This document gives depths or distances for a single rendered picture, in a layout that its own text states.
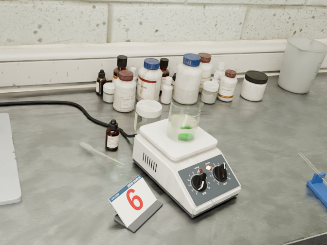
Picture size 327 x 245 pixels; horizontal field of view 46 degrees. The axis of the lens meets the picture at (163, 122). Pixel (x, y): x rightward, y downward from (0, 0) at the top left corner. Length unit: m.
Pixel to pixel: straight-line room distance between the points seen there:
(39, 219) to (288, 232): 0.44
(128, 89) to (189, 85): 0.18
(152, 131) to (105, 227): 0.21
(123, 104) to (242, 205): 0.40
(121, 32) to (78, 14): 0.13
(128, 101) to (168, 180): 0.31
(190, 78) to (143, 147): 0.33
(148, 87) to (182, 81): 0.09
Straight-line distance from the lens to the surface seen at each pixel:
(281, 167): 0.93
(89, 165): 0.82
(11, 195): 0.75
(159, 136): 0.77
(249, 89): 1.17
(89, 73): 1.10
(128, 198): 0.71
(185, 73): 1.04
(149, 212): 0.72
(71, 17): 1.08
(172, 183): 0.73
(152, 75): 1.02
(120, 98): 0.99
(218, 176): 0.76
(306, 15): 1.45
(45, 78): 1.08
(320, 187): 0.90
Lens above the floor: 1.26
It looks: 31 degrees down
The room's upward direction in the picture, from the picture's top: 9 degrees clockwise
